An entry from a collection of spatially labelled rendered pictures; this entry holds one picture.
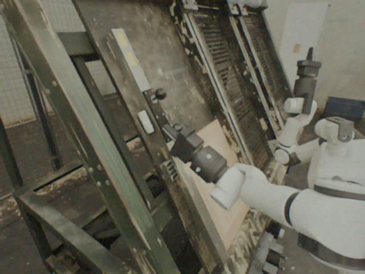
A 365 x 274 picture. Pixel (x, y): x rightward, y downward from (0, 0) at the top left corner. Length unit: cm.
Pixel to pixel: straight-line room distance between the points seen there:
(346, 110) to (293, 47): 157
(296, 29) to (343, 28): 153
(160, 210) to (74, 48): 61
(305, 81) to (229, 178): 67
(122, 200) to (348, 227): 48
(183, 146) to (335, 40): 557
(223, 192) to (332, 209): 25
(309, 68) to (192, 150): 72
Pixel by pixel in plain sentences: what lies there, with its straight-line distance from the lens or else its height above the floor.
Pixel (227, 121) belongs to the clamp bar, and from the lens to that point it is 110.
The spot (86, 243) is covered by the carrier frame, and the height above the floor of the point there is 79.
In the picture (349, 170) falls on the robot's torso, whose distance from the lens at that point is 82.
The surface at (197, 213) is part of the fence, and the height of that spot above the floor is 110.
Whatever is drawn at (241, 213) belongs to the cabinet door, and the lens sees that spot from 116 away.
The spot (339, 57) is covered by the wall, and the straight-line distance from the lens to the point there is 603.
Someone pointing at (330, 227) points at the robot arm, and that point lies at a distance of 43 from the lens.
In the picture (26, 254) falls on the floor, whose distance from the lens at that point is 247.
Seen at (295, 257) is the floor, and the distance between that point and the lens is 230.
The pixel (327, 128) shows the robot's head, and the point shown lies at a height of 142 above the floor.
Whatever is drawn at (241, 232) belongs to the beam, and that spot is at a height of 90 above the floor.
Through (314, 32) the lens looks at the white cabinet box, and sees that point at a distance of 464.
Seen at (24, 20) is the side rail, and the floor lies 174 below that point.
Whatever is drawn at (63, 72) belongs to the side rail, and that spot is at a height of 162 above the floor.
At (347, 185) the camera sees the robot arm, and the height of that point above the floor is 151.
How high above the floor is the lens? 173
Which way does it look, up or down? 27 degrees down
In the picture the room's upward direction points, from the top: straight up
